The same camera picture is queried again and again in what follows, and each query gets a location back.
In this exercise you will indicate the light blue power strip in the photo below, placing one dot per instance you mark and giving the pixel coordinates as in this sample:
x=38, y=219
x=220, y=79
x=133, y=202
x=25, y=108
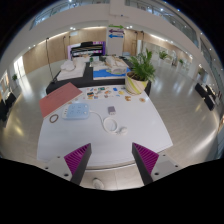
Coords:
x=76, y=111

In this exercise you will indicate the small brown figure sticker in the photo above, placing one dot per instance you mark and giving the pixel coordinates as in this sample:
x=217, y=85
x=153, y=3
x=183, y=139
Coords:
x=128, y=98

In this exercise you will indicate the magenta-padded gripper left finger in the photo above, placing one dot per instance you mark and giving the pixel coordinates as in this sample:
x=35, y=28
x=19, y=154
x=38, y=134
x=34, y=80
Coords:
x=77, y=159

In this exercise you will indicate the blue-based architectural model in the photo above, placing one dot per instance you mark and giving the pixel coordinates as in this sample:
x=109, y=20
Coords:
x=106, y=73

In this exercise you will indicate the pink flat board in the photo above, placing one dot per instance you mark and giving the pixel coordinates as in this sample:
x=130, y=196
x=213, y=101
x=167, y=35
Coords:
x=58, y=99

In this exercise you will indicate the group of black chairs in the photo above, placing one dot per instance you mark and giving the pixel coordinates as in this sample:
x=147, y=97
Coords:
x=6, y=105
x=206, y=95

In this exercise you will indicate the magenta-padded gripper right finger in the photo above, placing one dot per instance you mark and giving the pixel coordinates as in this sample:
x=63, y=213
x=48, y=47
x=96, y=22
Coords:
x=146, y=158

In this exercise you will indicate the small round orange sticker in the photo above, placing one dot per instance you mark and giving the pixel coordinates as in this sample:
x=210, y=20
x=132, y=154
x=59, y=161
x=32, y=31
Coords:
x=142, y=99

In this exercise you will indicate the potted palm in striped pot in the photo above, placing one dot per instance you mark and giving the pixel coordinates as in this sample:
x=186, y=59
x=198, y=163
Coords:
x=138, y=80

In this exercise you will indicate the white signpost with coloured arrows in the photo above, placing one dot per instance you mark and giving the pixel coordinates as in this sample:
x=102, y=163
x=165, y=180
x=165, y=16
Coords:
x=115, y=41

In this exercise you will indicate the small distant potted plant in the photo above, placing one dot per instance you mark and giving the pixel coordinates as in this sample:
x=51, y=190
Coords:
x=14, y=77

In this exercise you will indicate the white sheet of colourful stickers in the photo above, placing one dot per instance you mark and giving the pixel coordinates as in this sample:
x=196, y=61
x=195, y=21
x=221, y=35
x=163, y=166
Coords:
x=105, y=92

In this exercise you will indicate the tall black floor lamp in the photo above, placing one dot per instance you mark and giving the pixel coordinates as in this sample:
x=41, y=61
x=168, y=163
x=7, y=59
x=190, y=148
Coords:
x=50, y=60

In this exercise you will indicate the black piano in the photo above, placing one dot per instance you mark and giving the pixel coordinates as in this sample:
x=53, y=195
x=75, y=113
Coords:
x=86, y=50

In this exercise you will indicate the black display platform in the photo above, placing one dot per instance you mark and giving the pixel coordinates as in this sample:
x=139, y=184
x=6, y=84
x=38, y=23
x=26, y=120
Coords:
x=86, y=81

